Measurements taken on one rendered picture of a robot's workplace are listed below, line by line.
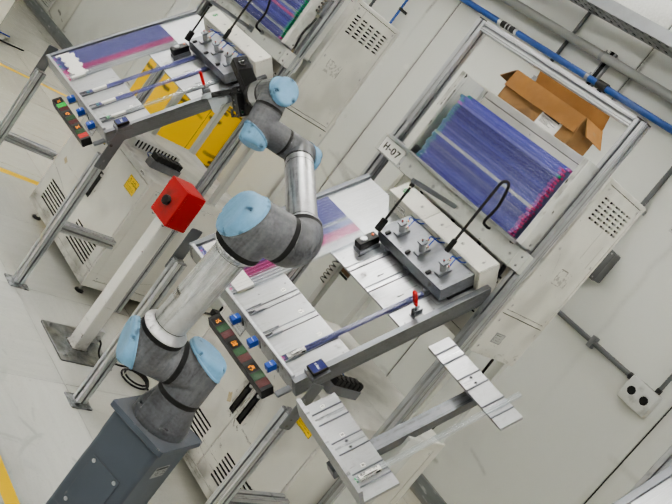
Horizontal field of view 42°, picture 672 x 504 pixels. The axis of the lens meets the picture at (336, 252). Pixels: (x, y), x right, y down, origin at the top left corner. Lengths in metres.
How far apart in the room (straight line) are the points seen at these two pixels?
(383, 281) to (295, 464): 0.65
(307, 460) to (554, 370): 1.75
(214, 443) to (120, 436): 0.95
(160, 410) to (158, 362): 0.14
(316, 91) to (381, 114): 1.40
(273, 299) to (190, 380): 0.69
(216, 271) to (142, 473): 0.55
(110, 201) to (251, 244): 2.07
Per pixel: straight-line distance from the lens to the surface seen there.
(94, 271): 3.90
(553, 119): 3.28
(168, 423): 2.20
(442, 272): 2.75
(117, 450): 2.24
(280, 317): 2.70
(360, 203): 3.10
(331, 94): 3.97
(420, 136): 3.08
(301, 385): 2.54
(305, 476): 2.91
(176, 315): 2.03
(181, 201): 3.26
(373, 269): 2.85
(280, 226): 1.90
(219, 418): 3.14
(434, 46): 5.27
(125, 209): 3.82
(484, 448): 4.39
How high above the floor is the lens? 1.57
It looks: 11 degrees down
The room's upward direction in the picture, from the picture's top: 38 degrees clockwise
